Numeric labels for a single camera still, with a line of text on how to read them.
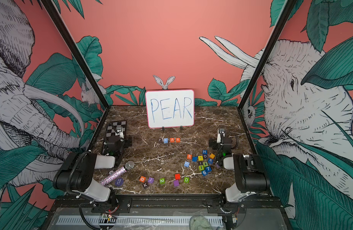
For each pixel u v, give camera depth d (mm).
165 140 983
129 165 838
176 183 819
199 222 687
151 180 817
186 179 818
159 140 983
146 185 798
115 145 727
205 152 929
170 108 1010
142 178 818
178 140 989
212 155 922
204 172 846
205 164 879
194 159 903
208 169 859
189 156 904
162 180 816
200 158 887
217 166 720
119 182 817
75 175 426
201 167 860
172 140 983
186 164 881
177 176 823
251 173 466
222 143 717
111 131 1010
